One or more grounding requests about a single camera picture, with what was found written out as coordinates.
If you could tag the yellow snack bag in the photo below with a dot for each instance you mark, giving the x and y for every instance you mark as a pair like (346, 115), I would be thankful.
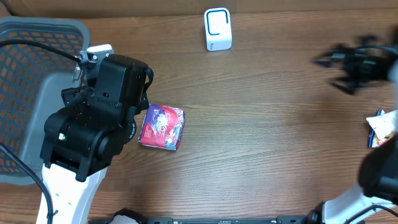
(374, 141)

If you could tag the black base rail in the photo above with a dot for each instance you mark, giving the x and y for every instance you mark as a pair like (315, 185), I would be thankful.
(129, 216)

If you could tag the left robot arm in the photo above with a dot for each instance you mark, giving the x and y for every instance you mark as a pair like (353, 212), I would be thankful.
(93, 126)

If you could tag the red purple pad pack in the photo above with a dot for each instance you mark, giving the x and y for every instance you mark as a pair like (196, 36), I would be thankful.
(162, 127)

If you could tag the white bamboo print tube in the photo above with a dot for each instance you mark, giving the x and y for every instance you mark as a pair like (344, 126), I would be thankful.
(383, 124)

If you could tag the grey plastic basket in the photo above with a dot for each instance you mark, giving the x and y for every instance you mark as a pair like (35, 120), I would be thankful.
(32, 80)

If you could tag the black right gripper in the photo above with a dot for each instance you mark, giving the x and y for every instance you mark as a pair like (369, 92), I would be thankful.
(340, 53)

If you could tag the white barcode scanner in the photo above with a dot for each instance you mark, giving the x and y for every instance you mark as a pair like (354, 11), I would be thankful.
(218, 30)

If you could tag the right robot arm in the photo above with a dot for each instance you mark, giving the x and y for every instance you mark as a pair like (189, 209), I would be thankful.
(376, 188)

